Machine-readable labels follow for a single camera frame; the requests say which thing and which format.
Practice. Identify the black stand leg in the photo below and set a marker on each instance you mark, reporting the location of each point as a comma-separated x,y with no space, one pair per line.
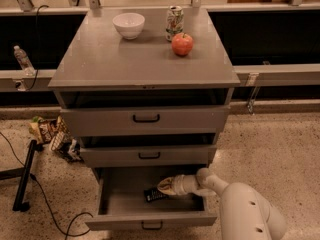
23,174

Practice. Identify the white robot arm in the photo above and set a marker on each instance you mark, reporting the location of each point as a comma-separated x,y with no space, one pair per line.
244,213

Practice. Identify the red apple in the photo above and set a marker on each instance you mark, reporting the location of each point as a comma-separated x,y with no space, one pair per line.
182,44

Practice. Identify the grey drawer cabinet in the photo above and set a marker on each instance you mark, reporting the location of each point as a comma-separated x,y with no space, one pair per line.
102,70

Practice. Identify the clear hanging bracket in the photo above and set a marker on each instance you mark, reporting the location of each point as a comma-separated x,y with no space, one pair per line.
253,95

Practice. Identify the checkered snack bag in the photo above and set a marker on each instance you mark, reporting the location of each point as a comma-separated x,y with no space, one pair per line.
61,135

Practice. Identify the patterned drink can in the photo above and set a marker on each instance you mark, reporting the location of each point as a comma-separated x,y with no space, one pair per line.
174,21

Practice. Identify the grey top drawer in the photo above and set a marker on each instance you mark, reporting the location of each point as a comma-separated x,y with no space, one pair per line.
145,120

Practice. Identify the grey bottom drawer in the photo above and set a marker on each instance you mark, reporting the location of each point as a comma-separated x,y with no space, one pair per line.
123,206

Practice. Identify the clear plastic water bottle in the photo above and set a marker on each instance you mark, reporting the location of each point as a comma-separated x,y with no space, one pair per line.
24,61

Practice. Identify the white bowl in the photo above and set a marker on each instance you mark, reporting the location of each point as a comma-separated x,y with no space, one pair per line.
129,25

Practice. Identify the grey drawer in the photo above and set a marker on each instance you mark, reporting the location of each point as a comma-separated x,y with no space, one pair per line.
123,206
148,156
145,120

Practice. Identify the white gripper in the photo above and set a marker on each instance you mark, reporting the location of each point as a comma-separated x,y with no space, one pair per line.
180,185

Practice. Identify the dark snack packet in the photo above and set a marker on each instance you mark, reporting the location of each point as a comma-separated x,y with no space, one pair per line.
70,151

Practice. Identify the black rxbar chocolate bar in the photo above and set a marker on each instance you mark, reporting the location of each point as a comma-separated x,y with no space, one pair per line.
154,194

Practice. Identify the grey middle drawer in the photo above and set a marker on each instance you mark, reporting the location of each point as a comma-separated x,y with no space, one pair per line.
148,156

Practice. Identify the metal railing beam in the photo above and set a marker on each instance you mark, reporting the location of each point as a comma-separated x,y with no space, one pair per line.
249,75

